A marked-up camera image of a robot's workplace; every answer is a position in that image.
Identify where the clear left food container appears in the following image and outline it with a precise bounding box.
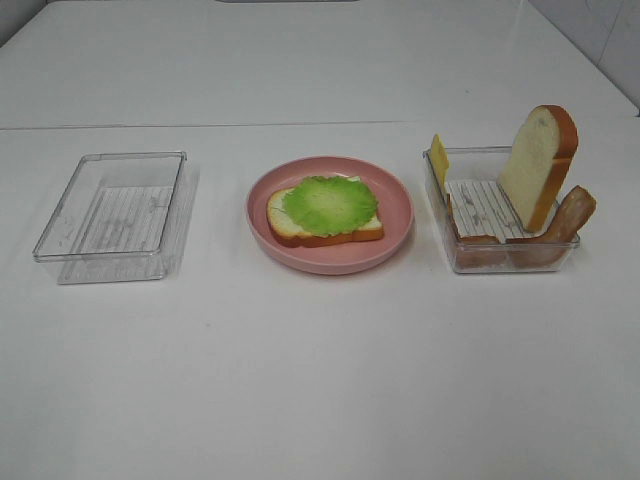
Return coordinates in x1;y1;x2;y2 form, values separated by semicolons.
32;151;199;285

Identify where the yellow cheese slice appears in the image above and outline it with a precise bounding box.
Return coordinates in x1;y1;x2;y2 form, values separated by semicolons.
429;134;450;192

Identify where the green lettuce leaf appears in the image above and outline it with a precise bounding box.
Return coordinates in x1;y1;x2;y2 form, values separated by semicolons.
276;176;383;238

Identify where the pink round plate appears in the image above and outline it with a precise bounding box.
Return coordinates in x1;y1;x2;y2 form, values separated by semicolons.
246;156;414;275

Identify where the white bread slice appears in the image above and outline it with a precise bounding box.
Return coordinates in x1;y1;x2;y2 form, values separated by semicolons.
266;187;384;248

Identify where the clear food container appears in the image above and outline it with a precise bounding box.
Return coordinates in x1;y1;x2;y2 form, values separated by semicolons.
32;151;199;285
423;146;581;274

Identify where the upright bread slice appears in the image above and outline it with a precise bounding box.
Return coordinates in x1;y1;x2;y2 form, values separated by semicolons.
498;105;579;233

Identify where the bacon strip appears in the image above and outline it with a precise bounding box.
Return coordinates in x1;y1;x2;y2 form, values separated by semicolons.
506;186;597;268
446;194;506;272

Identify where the clear right food container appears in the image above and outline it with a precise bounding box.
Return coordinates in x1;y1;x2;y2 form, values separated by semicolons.
423;146;581;274

